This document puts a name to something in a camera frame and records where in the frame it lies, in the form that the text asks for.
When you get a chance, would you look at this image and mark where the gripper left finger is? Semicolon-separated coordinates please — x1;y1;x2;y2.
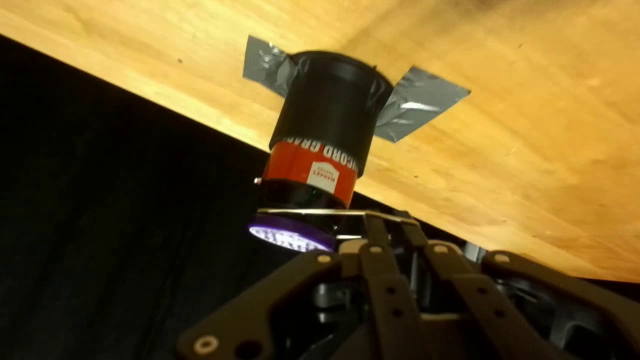
176;214;427;360

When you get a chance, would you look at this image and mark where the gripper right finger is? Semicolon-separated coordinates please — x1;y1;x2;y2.
395;214;640;360

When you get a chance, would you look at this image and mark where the tan rubber band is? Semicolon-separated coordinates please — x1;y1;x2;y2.
256;207;420;241

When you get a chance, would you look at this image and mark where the dark bottle with red label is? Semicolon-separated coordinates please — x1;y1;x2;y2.
248;50;394;253

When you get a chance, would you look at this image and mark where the grey duct tape piece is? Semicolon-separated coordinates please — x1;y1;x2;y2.
374;66;471;144
243;35;297;99

